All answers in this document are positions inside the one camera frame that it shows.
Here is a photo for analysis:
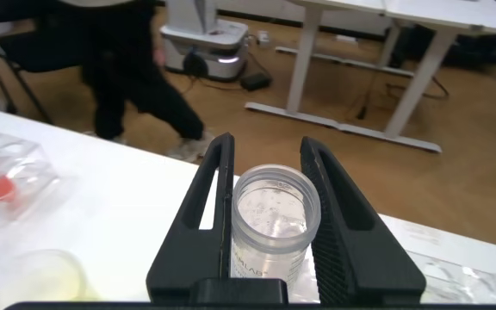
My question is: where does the clear acrylic tube rack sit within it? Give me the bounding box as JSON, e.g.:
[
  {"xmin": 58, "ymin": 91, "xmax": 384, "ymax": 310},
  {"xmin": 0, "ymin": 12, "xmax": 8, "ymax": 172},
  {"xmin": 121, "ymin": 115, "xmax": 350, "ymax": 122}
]
[
  {"xmin": 405, "ymin": 249, "xmax": 496, "ymax": 305},
  {"xmin": 0, "ymin": 124, "xmax": 62, "ymax": 225}
]

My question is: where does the black power adapter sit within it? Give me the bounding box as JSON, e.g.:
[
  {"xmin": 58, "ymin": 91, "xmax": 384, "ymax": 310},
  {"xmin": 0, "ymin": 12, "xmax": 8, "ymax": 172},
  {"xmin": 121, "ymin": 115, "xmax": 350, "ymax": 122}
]
[{"xmin": 239, "ymin": 71, "xmax": 274, "ymax": 92}]

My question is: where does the white humanoid robot on base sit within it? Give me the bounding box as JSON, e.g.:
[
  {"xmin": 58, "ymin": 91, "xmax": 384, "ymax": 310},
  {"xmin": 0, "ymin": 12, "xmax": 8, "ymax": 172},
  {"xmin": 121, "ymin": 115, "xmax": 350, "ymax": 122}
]
[{"xmin": 160, "ymin": 0, "xmax": 250, "ymax": 83}]

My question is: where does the white standing desk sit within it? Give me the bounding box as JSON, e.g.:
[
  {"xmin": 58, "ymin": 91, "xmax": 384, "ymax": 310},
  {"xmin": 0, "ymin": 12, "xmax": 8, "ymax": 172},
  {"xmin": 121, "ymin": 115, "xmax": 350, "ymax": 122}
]
[
  {"xmin": 244, "ymin": 0, "xmax": 387, "ymax": 130},
  {"xmin": 338, "ymin": 0, "xmax": 496, "ymax": 154}
]

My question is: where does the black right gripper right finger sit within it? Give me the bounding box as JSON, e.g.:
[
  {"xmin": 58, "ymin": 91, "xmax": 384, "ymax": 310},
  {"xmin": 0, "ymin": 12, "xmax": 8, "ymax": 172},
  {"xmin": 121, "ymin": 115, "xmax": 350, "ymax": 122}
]
[{"xmin": 300, "ymin": 136, "xmax": 427, "ymax": 306}]

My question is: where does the person in dark clothes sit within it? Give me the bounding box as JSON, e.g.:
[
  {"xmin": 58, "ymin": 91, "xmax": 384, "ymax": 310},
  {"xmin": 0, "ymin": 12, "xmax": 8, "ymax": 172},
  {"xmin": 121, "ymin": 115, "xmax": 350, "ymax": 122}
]
[{"xmin": 56, "ymin": 0, "xmax": 215, "ymax": 164}]

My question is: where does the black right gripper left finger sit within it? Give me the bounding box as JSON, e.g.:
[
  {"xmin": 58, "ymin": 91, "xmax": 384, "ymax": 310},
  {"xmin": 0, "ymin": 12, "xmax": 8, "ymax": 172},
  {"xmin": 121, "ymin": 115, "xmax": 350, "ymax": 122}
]
[{"xmin": 146, "ymin": 131, "xmax": 237, "ymax": 305}]

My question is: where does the black office chair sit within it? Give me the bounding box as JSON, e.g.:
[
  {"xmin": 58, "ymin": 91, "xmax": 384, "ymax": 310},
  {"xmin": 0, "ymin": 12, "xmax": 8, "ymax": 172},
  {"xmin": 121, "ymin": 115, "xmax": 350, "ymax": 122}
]
[{"xmin": 0, "ymin": 0, "xmax": 85, "ymax": 126}]

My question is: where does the clear glass beaker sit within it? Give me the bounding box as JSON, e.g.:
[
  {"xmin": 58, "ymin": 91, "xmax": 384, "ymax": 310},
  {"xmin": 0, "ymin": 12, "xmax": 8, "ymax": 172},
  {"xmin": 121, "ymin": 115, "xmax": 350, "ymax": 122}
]
[{"xmin": 0, "ymin": 248, "xmax": 92, "ymax": 302}]

